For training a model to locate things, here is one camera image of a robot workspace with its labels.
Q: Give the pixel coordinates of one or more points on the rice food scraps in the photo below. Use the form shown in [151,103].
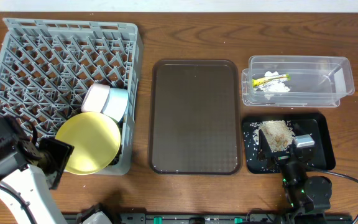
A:
[278,134]

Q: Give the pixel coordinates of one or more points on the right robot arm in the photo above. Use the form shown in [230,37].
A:
[309,197]

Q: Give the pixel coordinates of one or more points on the dark brown serving tray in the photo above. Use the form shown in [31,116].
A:
[195,118]

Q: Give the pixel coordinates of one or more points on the pink round bowl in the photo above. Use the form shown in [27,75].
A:
[95,98]

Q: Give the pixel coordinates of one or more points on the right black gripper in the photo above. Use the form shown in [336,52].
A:
[280,156]

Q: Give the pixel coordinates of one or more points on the black waste tray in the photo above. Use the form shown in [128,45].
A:
[315,124]

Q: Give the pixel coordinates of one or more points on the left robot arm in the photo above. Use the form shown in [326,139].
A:
[29,170]

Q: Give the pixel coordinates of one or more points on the grey plastic dish rack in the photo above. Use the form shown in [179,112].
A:
[47,66]

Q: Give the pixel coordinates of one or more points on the light blue round bowl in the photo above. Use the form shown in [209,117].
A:
[116,104]

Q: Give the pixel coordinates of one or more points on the green orange snack wrapper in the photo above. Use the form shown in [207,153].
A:
[264,80]

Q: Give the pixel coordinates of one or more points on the crumpled white tissue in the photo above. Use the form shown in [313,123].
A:
[274,86]

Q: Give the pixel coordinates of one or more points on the yellow round plate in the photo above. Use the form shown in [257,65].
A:
[96,139]

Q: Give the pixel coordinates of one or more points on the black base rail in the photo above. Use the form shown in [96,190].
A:
[256,215]

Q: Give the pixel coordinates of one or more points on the clear plastic waste bin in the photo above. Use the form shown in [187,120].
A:
[316,81]

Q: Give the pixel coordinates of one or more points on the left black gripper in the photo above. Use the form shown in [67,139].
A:
[58,156]

